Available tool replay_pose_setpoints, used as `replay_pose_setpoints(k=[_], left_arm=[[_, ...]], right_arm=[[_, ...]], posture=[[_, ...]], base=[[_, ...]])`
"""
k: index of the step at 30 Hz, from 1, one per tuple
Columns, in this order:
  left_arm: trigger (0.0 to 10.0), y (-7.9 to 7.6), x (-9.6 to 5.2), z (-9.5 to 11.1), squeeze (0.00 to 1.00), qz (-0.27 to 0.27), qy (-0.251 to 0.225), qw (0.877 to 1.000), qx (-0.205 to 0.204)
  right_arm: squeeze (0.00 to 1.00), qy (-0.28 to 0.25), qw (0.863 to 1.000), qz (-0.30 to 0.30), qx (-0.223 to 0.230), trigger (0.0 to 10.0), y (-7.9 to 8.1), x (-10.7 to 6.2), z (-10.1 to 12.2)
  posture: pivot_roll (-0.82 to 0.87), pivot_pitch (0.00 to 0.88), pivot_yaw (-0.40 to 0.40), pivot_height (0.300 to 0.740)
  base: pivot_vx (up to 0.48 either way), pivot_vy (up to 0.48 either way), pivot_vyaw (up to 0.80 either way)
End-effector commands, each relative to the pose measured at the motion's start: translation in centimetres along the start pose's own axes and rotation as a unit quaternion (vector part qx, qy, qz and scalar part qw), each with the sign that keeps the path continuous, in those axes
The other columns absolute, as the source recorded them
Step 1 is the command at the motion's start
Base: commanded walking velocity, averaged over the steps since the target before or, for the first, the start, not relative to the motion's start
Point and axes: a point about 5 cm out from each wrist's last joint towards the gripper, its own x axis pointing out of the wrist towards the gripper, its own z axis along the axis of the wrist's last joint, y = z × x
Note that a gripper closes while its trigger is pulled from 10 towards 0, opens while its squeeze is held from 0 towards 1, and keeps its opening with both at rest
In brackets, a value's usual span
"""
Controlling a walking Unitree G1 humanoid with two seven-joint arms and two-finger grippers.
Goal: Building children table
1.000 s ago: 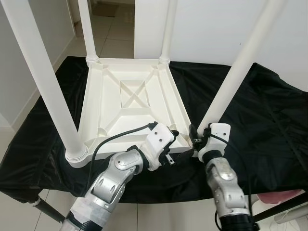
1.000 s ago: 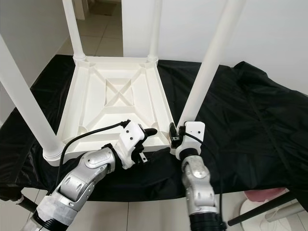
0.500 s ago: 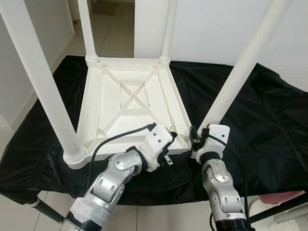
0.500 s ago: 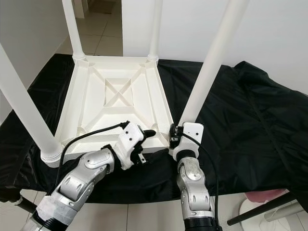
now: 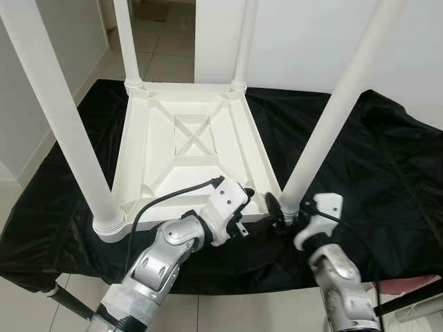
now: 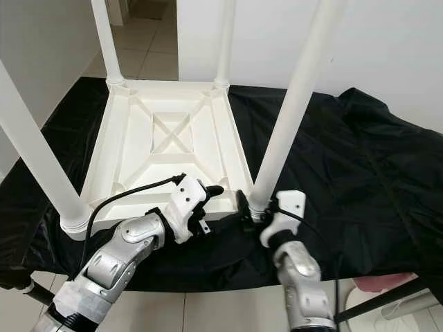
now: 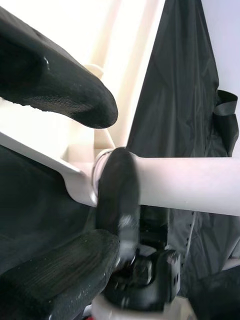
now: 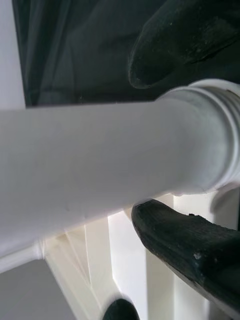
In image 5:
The white plastic table top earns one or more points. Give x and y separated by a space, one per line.
159 138

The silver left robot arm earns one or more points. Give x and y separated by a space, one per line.
163 256

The black cloth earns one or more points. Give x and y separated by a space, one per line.
387 207

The pink cushion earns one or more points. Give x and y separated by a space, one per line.
408 284

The black pole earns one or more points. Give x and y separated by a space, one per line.
408 299

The black stand leg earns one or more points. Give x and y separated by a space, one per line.
69 301

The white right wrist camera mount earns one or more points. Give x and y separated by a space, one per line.
325 207

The white door frame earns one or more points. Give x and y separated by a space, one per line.
107 12

